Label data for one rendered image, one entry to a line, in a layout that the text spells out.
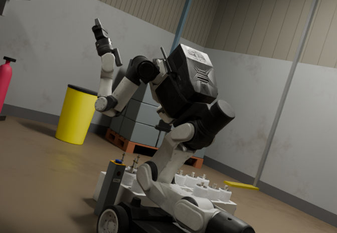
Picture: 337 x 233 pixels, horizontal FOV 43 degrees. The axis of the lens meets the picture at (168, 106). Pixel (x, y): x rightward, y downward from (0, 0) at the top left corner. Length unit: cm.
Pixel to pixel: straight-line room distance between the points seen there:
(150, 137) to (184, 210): 306
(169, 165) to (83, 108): 231
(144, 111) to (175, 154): 277
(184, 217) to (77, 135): 262
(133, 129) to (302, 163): 193
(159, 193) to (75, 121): 236
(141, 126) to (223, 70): 170
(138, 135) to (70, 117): 90
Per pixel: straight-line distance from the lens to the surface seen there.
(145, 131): 490
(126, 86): 214
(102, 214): 210
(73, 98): 434
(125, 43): 560
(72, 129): 437
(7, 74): 454
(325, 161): 487
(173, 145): 207
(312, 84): 513
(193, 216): 190
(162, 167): 216
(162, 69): 218
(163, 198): 211
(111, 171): 241
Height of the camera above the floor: 77
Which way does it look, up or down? 2 degrees down
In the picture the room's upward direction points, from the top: 18 degrees clockwise
